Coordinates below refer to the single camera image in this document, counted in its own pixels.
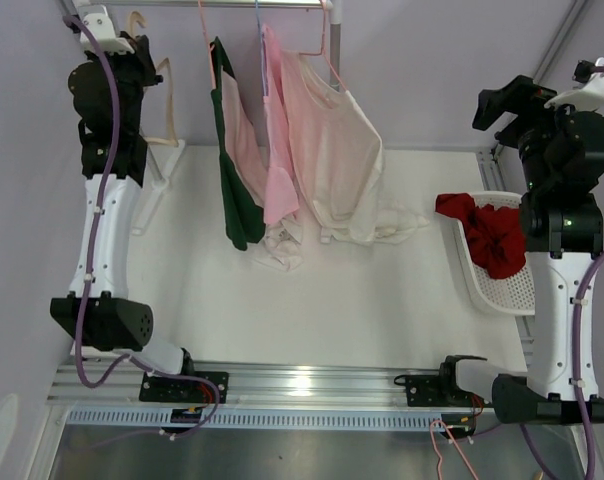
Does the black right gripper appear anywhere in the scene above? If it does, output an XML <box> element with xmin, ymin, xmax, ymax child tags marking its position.
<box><xmin>474</xmin><ymin>76</ymin><xmax>595</xmax><ymax>193</ymax></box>

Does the beige wooden hanger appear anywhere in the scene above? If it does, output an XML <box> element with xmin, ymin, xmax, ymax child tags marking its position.
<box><xmin>126</xmin><ymin>10</ymin><xmax>179</xmax><ymax>148</ymax></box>

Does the red t shirt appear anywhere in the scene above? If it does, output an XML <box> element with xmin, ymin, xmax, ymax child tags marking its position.
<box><xmin>435</xmin><ymin>193</ymin><xmax>526</xmax><ymax>280</ymax></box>

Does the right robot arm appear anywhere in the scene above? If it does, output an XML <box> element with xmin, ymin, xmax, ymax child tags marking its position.
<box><xmin>437</xmin><ymin>75</ymin><xmax>604</xmax><ymax>425</ymax></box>

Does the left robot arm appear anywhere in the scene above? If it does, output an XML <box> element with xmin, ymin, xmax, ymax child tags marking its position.
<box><xmin>50</xmin><ymin>34</ymin><xmax>198</xmax><ymax>401</ymax></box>

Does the pink hanger left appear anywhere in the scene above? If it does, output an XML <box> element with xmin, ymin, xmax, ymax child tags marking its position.
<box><xmin>196</xmin><ymin>0</ymin><xmax>217</xmax><ymax>90</ymax></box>

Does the pink hanger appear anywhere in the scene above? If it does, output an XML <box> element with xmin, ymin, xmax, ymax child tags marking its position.
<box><xmin>281</xmin><ymin>1</ymin><xmax>349</xmax><ymax>105</ymax></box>
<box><xmin>196</xmin><ymin>0</ymin><xmax>217</xmax><ymax>90</ymax></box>

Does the green and white t shirt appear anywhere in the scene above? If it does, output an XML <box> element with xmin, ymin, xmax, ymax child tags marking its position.
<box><xmin>210</xmin><ymin>38</ymin><xmax>266</xmax><ymax>251</ymax></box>

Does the pink t shirt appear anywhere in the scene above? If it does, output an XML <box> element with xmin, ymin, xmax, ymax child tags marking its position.
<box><xmin>260</xmin><ymin>25</ymin><xmax>299</xmax><ymax>225</ymax></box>

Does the pink hanger right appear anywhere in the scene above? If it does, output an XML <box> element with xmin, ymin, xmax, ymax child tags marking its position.
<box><xmin>281</xmin><ymin>1</ymin><xmax>349</xmax><ymax>105</ymax></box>

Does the metal clothes rack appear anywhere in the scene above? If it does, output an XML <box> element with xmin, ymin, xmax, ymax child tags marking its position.
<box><xmin>67</xmin><ymin>0</ymin><xmax>342</xmax><ymax>236</ymax></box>

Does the white perforated basket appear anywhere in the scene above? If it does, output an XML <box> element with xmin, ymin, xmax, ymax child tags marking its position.
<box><xmin>435</xmin><ymin>191</ymin><xmax>535</xmax><ymax>316</ymax></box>

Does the aluminium frame post right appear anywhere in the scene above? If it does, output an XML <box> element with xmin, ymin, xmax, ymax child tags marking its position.
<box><xmin>491</xmin><ymin>0</ymin><xmax>596</xmax><ymax>159</ymax></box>

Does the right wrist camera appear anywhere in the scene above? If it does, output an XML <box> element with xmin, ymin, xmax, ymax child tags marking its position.
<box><xmin>544</xmin><ymin>57</ymin><xmax>604</xmax><ymax>111</ymax></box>

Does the aluminium mounting rail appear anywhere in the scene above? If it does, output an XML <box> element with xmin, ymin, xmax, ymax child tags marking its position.
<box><xmin>46</xmin><ymin>355</ymin><xmax>596</xmax><ymax>432</ymax></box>

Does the pink cable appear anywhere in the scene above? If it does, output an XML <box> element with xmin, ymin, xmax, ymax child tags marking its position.
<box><xmin>429</xmin><ymin>418</ymin><xmax>481</xmax><ymax>480</ymax></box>

